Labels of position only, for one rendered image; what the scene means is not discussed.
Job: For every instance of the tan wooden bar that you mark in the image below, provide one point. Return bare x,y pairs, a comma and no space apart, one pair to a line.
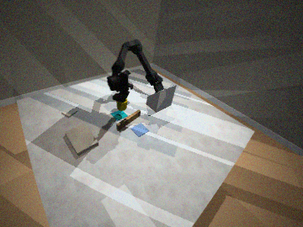
128,120

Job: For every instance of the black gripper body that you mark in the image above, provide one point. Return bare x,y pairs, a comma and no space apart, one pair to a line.
123,89

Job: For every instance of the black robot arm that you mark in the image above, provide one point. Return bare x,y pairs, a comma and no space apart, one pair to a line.
115,80

